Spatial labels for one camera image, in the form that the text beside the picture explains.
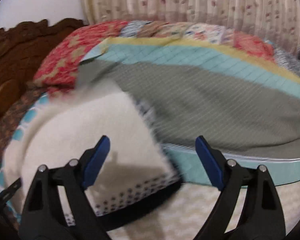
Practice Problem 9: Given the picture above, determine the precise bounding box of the floral beige curtain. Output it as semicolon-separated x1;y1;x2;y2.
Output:
81;0;300;52

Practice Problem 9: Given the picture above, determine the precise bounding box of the carved wooden headboard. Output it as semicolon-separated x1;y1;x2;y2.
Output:
0;18;84;119

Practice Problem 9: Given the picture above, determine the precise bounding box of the white navy patterned fleece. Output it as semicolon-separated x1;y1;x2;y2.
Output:
2;80;180;230

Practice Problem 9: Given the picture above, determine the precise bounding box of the red floral pillow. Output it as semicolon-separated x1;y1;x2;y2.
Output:
33;20;128;94

